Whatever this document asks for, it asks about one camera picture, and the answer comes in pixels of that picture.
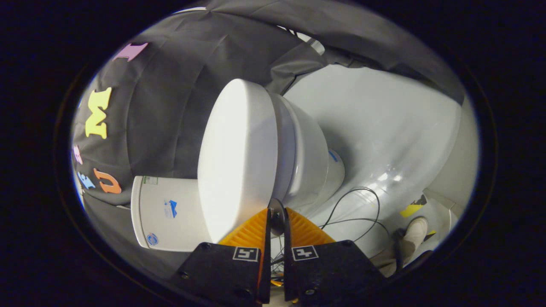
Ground white toilet lid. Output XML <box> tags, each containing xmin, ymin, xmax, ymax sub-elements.
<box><xmin>197</xmin><ymin>78</ymin><xmax>287</xmax><ymax>243</ymax></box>

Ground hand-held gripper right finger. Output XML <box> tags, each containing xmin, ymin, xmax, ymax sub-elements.
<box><xmin>282</xmin><ymin>208</ymin><xmax>386</xmax><ymax>307</ymax></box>

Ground thin black cables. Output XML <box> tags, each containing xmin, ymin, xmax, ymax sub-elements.
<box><xmin>318</xmin><ymin>187</ymin><xmax>391</xmax><ymax>244</ymax></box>

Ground white toilet bowl with seat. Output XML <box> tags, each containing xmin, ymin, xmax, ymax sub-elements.
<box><xmin>267</xmin><ymin>92</ymin><xmax>346</xmax><ymax>216</ymax></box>

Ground person's white shoe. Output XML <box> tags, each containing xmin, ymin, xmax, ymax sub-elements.
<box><xmin>395</xmin><ymin>217</ymin><xmax>429</xmax><ymax>257</ymax></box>

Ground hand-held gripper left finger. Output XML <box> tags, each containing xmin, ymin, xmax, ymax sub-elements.
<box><xmin>171</xmin><ymin>208</ymin><xmax>272</xmax><ymax>305</ymax></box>

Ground black backdrop cloth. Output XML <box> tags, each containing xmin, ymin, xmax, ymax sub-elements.
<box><xmin>70</xmin><ymin>0</ymin><xmax>465</xmax><ymax>280</ymax></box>

